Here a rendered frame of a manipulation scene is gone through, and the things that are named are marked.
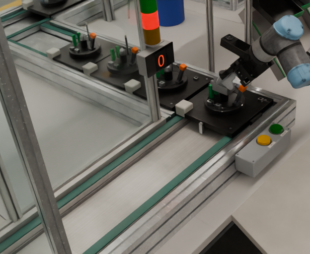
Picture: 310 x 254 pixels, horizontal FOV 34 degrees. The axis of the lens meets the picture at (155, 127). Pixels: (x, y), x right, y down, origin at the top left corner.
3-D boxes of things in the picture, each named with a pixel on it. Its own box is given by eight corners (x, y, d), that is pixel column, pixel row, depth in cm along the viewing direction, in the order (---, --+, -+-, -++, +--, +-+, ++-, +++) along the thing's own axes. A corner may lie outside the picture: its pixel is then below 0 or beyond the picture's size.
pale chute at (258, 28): (302, 68, 184) (310, 63, 180) (278, 81, 178) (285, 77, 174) (263, 2, 186) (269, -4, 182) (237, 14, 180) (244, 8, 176)
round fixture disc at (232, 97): (252, 101, 173) (252, 96, 172) (228, 120, 165) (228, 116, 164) (220, 89, 181) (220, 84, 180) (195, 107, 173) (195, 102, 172)
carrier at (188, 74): (214, 82, 189) (213, 53, 182) (172, 113, 176) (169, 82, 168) (166, 65, 203) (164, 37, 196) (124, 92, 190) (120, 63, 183)
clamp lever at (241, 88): (240, 102, 168) (247, 86, 163) (237, 105, 167) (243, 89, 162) (232, 96, 170) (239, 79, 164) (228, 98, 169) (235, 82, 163)
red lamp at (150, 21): (162, 24, 150) (161, 9, 147) (151, 31, 147) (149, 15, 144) (150, 21, 153) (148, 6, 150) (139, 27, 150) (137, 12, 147)
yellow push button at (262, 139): (273, 142, 157) (273, 137, 155) (265, 148, 154) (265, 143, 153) (261, 137, 159) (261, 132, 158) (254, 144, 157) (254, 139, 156)
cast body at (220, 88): (235, 89, 169) (235, 72, 165) (227, 96, 167) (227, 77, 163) (215, 82, 174) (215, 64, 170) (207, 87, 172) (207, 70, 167)
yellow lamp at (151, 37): (164, 40, 153) (162, 25, 150) (153, 46, 150) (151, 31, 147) (152, 36, 156) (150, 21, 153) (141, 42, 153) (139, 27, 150)
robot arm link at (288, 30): (291, 40, 135) (278, 13, 136) (267, 60, 144) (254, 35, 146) (311, 36, 139) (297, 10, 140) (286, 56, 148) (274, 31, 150)
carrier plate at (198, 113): (273, 104, 174) (273, 99, 172) (232, 138, 161) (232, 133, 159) (217, 83, 188) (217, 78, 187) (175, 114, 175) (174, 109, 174)
